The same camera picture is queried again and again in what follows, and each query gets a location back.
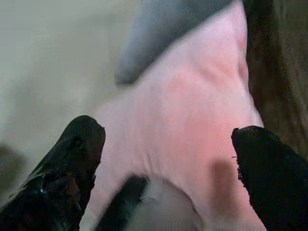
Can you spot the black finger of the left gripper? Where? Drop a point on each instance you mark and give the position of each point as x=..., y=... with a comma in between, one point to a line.
x=125, y=202

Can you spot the grey pillow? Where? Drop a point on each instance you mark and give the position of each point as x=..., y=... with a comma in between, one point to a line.
x=163, y=31

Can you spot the pink pillow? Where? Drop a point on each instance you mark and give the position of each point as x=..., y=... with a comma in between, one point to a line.
x=183, y=115

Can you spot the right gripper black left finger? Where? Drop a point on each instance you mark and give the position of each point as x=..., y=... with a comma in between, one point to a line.
x=60, y=183

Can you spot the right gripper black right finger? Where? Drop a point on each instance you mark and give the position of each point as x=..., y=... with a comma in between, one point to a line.
x=272, y=178

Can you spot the dark brown sofa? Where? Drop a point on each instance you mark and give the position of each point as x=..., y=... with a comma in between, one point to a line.
x=281, y=72

